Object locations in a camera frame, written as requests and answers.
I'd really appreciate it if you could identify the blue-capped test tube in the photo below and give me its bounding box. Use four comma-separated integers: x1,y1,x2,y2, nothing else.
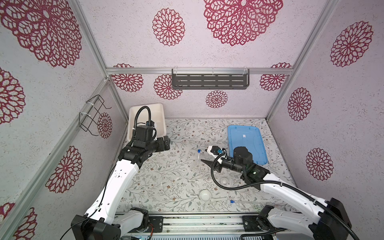
230,200,258,205
197,149,202,163

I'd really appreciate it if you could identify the white plastic bin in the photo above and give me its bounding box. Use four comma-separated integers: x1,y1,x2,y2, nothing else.
127,103,167,141

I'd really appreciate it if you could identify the blue plastic lid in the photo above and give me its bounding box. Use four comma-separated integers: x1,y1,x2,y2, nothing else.
228,125,268,165

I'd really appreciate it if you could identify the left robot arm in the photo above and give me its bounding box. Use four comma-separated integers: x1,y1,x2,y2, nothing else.
70,136,170,240

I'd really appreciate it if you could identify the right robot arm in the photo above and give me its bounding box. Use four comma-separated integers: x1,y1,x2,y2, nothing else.
203,146,359,240

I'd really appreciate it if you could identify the black wire wall rack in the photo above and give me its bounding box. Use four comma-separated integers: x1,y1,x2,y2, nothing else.
78,95,113,139

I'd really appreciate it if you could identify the dark metal wall shelf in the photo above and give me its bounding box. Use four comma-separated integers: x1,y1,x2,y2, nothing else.
171,69,250,90

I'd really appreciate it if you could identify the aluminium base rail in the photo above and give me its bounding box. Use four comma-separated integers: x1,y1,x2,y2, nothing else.
76,212,331,240

